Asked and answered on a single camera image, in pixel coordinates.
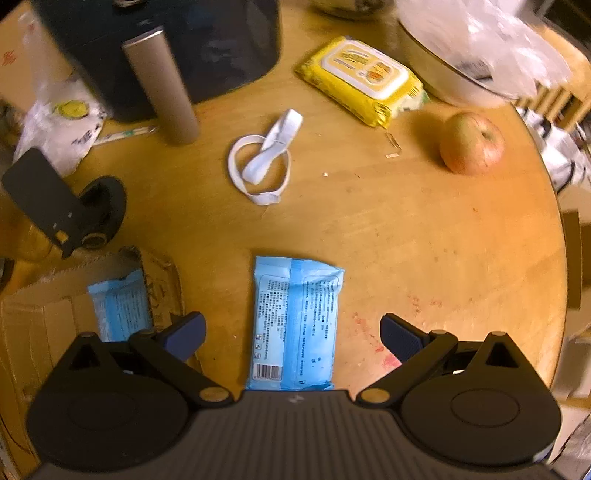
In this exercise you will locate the dark air fryer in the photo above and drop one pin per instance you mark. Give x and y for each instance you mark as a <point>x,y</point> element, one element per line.
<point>203,50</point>

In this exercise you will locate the white bowl with plastic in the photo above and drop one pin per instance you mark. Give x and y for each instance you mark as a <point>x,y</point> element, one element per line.
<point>498,37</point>

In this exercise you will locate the white paper bags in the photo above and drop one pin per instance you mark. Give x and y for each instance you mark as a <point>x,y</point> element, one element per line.
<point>558,147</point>

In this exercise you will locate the white printed plastic bag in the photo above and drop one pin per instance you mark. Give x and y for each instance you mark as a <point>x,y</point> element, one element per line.
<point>60,129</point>

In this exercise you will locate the red print cardboard box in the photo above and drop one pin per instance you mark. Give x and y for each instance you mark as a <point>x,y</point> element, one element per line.
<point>27,55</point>

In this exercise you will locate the narrow blue wet wipes packet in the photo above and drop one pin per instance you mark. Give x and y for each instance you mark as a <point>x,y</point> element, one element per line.
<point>122,304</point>

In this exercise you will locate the yellow wet wipes packet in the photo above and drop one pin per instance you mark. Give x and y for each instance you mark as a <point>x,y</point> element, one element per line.
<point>360,76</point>

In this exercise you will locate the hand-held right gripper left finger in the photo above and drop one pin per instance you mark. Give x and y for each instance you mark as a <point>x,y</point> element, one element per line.
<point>184,337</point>

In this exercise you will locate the apple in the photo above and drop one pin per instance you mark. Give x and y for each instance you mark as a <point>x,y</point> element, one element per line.
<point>471,143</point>

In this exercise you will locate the wooden desktop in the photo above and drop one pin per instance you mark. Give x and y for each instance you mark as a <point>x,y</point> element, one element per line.
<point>369,230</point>

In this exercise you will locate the white elastic band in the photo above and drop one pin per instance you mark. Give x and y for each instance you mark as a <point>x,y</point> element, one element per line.
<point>261,159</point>

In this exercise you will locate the black phone stand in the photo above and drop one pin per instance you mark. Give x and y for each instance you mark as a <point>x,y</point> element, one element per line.
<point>55,203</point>

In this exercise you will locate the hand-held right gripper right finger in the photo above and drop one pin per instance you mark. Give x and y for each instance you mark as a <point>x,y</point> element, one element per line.
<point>401,339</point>

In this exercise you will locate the wooden chair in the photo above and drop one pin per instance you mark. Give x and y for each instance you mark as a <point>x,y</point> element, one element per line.
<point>561,78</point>

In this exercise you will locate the plain cardboard box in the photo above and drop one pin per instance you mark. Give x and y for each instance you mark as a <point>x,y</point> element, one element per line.
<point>575,258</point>

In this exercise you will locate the wide blue wet wipes packet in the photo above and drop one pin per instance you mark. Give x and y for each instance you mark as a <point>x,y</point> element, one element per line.
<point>295,323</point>

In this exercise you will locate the wrapped chopsticks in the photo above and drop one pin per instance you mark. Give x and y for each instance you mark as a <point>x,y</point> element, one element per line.
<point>124,134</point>

